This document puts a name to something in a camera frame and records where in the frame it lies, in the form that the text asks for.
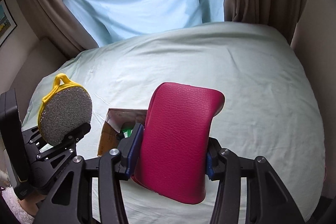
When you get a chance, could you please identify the beige curtain left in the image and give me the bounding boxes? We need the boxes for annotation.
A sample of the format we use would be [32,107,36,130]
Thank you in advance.
[16,0,98,58]

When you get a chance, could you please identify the magenta leather pouch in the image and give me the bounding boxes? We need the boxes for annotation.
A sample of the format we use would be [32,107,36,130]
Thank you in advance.
[133,83,225,205]

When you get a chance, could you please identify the pale green bed sheet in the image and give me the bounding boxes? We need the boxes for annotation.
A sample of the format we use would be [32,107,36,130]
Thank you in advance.
[22,21,326,224]

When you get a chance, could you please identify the brown cardboard box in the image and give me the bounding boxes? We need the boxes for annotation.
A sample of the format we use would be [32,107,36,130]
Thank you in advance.
[97,109,147,156]

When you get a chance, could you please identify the green wet wipes pack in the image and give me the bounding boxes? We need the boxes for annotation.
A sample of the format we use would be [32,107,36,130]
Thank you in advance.
[121,127,133,138]

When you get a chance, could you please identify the framed wall picture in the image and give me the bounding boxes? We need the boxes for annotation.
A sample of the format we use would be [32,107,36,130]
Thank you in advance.
[0,0,17,46]

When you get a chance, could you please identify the person's left hand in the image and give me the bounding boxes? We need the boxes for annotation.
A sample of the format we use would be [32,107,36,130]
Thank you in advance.
[18,191,46,217]

